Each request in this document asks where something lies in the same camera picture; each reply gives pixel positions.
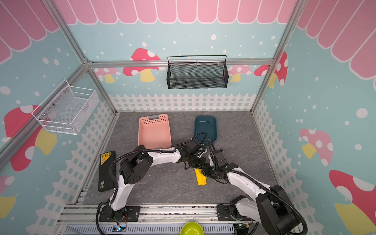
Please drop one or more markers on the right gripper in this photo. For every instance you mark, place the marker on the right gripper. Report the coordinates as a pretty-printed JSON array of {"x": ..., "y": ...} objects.
[{"x": 219, "y": 160}]

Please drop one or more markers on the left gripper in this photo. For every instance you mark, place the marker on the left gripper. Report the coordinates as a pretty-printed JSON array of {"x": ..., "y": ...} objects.
[{"x": 202, "y": 162}]

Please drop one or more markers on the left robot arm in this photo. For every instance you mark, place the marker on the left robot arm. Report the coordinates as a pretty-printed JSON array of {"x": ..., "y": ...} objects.
[{"x": 131, "y": 168}]

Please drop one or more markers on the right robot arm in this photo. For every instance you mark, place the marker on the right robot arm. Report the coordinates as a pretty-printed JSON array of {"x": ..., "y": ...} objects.
[{"x": 270, "y": 205}]

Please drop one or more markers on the teal plastic tub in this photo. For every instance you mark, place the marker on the teal plastic tub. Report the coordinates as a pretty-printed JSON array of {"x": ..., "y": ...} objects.
[{"x": 207, "y": 124}]

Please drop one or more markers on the pink plastic basket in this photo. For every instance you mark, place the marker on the pink plastic basket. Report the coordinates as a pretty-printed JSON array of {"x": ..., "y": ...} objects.
[{"x": 154, "y": 132}]

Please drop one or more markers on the green bowl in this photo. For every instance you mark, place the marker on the green bowl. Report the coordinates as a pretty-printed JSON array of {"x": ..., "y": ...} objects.
[{"x": 192, "y": 228}]

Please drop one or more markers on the black yellow tool case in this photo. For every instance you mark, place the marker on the black yellow tool case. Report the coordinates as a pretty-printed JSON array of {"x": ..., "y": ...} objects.
[{"x": 105, "y": 181}]

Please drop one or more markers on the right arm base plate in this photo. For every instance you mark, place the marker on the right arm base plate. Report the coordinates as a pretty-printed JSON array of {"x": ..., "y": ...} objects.
[{"x": 227, "y": 213}]

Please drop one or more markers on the black mesh wall basket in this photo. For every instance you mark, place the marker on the black mesh wall basket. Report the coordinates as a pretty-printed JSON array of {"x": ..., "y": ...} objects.
[{"x": 197, "y": 72}]

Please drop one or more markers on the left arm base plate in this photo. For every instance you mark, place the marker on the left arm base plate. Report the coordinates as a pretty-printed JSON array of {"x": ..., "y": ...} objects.
[{"x": 127, "y": 214}]

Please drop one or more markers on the aluminium front rail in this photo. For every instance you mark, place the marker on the aluminium front rail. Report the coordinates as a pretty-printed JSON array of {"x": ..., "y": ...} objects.
[{"x": 150, "y": 213}]

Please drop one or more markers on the white wire wall basket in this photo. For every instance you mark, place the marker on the white wire wall basket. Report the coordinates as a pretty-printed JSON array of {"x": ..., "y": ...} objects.
[{"x": 67, "y": 110}]

